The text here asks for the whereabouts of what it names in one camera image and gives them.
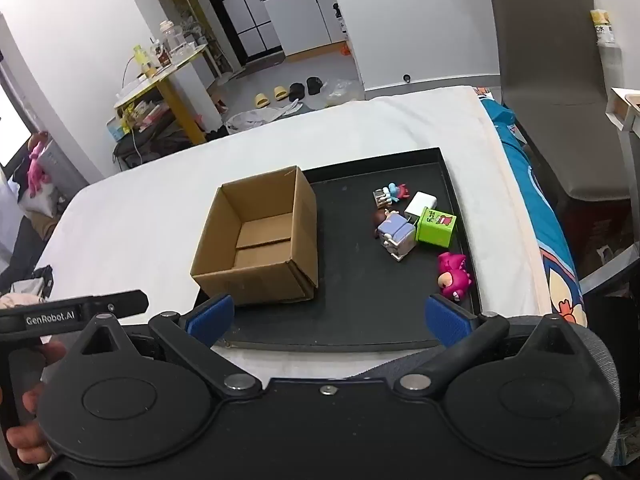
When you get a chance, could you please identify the person's grey clothing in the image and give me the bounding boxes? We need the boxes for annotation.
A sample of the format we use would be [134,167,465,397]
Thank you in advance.
[350,315,622,467]

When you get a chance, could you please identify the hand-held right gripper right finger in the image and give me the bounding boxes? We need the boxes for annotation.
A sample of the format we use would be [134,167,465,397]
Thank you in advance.
[394,294,577,397]

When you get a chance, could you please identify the pink dinosaur figure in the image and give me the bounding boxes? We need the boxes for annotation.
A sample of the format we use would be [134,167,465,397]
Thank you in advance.
[436,251,473,302]

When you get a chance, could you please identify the white plastic bag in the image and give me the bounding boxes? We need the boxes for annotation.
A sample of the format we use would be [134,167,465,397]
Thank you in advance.
[226,104,302,134]

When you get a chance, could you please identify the yellow white carton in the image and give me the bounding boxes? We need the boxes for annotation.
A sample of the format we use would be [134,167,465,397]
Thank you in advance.
[590,9,615,47]

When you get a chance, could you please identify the person's left hand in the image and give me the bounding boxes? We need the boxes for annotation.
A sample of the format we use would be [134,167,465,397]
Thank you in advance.
[6,339,67,466]

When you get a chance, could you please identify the purple block toy figure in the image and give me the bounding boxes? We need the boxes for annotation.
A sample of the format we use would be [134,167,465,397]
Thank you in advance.
[377,212,417,263]

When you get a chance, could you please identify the white cabinet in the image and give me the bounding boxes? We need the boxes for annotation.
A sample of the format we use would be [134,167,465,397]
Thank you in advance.
[262,0,351,58]

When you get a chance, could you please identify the clear jar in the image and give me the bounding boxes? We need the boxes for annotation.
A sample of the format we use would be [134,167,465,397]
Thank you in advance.
[160,20,189,56]

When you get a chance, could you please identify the yellow bottle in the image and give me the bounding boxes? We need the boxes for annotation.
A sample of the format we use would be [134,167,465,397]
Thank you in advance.
[132,45,156,78]

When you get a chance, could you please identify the black framed glass door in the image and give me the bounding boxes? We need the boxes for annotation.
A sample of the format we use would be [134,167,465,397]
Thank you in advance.
[200,0,287,67]

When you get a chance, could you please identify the blue printed bedsheet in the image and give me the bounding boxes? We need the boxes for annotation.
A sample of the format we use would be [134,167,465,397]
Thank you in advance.
[480,97,588,331]

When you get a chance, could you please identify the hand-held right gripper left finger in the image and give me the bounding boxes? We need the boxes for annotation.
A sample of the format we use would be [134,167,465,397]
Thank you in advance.
[77,294,263,401]

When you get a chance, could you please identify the grey chair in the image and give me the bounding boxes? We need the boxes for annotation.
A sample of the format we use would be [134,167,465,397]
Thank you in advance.
[486,0,636,201]

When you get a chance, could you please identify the white plug charger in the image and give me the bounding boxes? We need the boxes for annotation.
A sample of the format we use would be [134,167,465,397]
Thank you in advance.
[404,191,439,221]

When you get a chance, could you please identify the brown-haired doll figure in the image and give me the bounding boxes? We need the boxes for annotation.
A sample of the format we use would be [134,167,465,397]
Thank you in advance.
[374,208,401,238]

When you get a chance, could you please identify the black plastic tray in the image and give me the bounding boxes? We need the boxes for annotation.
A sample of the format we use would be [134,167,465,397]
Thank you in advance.
[192,147,483,353]

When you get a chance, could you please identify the clear plastic bag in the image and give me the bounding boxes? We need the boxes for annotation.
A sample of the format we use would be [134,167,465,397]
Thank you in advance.
[320,78,362,107]

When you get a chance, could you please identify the yellow table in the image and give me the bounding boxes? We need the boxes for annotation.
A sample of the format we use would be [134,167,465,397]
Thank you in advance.
[114,42,221,146]

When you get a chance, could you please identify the brown cardboard box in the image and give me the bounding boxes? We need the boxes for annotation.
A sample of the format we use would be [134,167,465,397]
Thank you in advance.
[190,165,319,307]

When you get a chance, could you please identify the pink plush toy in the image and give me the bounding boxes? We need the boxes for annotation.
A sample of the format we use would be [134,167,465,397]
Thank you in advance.
[27,132,51,198]

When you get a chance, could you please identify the blue tissue pack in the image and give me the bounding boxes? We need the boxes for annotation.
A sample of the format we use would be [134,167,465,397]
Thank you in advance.
[106,115,131,141]

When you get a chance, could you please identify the green hexagonal toy box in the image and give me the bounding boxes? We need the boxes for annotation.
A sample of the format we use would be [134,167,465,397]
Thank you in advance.
[416,206,457,248]

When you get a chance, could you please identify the blue red figure with mug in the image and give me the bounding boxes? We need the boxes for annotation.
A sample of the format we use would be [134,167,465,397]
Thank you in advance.
[372,182,411,208]

